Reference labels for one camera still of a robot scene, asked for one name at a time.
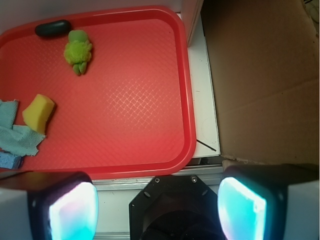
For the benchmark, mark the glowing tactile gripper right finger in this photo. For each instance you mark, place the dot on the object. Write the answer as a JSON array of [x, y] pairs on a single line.
[[270, 202]]

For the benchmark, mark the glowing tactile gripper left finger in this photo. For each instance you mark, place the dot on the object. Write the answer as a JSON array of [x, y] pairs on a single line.
[[47, 206]]

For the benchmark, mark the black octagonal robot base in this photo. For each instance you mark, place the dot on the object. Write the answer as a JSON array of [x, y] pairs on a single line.
[[175, 208]]

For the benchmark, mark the green plush animal toy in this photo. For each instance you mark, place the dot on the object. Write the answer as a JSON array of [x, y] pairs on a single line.
[[77, 51]]

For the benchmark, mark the blue sponge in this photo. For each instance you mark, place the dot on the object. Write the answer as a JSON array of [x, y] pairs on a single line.
[[10, 161]]

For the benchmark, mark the light blue cloth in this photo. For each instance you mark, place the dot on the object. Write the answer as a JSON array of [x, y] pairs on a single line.
[[18, 140]]

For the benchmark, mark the yellow sponge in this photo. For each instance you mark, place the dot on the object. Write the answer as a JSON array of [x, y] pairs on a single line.
[[38, 113]]

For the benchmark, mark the red plastic tray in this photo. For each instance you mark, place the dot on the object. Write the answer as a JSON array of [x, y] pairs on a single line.
[[130, 115]]

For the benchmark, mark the brown cardboard box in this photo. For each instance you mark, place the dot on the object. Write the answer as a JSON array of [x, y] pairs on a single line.
[[264, 61]]

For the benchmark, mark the black oval stone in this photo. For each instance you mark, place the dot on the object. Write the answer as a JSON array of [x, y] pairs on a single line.
[[53, 28]]

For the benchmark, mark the white vertical panel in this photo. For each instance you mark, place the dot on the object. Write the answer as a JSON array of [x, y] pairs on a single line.
[[190, 13]]

